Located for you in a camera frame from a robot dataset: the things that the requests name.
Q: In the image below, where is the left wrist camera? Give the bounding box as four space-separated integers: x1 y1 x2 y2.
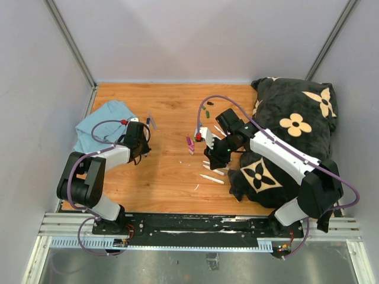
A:
120 117 139 126

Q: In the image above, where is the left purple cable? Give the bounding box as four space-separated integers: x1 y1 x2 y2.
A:
66 119 128 257

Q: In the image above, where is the green cap marker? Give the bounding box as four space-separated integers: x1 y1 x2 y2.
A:
214 125 227 137

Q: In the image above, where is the purple cable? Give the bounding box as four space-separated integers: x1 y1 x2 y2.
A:
197 95 361 261
66 119 128 257

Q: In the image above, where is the beige cap marker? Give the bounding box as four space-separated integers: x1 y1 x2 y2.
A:
200 174 225 185

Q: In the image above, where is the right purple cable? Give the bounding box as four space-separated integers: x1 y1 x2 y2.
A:
197 95 361 261

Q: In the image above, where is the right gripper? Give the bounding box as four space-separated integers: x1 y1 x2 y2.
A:
204 133 238 170

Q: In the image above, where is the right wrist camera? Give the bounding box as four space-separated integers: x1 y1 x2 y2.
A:
194 127 220 149

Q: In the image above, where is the grey clear pen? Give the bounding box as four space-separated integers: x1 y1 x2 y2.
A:
148 112 158 130

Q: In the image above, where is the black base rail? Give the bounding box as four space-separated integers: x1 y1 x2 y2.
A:
38 211 362 254

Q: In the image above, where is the black floral pillow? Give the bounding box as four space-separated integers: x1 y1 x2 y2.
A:
227 77 338 209

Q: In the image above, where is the light blue cloth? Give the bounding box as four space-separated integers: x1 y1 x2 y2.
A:
73 100 137 153

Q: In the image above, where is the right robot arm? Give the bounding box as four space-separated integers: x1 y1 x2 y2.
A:
195 109 343 237

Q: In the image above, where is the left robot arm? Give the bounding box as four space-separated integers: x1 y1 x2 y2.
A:
56 119 151 234

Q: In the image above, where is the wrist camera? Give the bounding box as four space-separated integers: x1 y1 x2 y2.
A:
120 117 139 126
194 127 220 149

